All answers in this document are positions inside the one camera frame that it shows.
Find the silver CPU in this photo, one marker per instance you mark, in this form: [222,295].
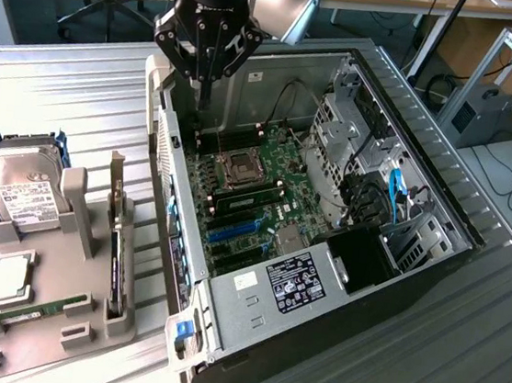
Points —
[7,281]

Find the silver disk bay cage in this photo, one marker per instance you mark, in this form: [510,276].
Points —
[337,131]

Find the green motherboard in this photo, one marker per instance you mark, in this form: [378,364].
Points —
[287,158]

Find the open black PC case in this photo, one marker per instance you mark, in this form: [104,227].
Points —
[412,283]

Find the silver hard disk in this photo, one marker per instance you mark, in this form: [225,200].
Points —
[16,183]

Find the grey control box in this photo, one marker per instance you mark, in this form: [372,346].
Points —
[486,116]

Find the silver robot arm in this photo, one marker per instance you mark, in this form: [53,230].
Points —
[282,5]

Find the black stand pole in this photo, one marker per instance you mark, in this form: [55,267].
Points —
[440,32]

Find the hard drive in blue caddy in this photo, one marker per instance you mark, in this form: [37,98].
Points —
[63,151]

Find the installed RAM stick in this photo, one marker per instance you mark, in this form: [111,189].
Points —
[245,202]

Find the black office chair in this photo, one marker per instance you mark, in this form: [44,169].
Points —
[112,11]

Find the black expansion slot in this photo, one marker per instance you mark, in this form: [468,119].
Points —
[238,267]
[235,254]
[232,219]

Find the silver power supply unit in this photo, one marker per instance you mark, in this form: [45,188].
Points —
[242,310]

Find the CPU socket locking lever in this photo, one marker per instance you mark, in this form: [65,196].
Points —
[219,138]

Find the CPU socket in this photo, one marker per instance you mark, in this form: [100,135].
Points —
[240,169]

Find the grey parts rack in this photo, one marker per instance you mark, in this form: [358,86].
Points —
[56,279]

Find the graphics card with metal bracket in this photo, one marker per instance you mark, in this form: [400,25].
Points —
[115,268]

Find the blue case latch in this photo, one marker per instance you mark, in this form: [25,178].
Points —
[182,329]

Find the green RAM stick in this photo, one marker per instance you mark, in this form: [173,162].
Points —
[29,311]

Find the silver chipset heatsink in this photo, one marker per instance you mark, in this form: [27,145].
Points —
[288,239]

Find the blue expansion slot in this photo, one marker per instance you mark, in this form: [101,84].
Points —
[228,233]

